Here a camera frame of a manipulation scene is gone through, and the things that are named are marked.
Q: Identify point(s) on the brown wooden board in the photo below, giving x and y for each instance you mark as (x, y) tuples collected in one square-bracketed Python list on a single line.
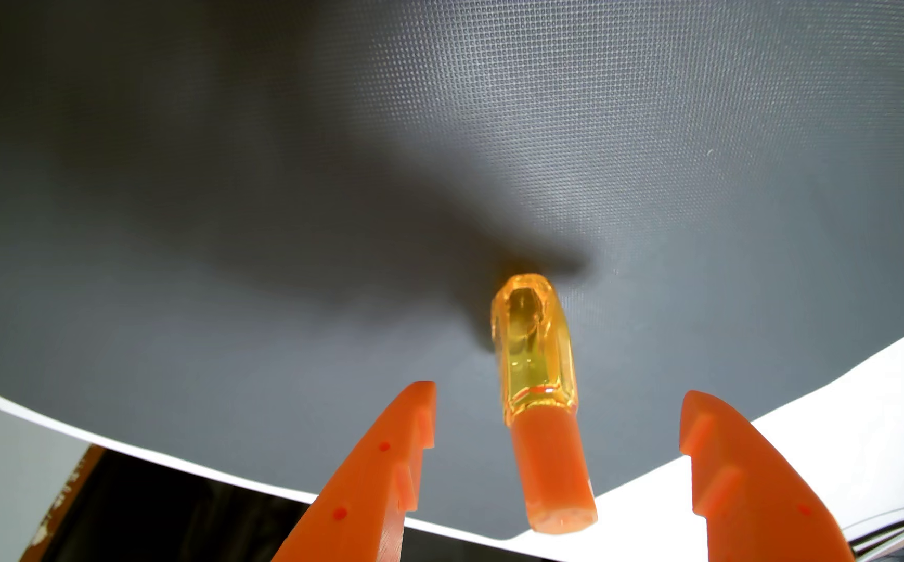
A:
[(58, 507)]

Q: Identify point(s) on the dark grey textured mat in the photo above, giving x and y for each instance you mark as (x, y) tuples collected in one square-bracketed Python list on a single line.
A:
[(265, 195)]

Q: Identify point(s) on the yellow eyedrops bottle orange cap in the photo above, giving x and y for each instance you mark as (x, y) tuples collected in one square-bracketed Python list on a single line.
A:
[(542, 390)]

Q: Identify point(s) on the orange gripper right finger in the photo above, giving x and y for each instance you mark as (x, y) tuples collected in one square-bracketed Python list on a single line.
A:
[(756, 492)]

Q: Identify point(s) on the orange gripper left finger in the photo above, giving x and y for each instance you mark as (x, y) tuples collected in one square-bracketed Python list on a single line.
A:
[(366, 492)]

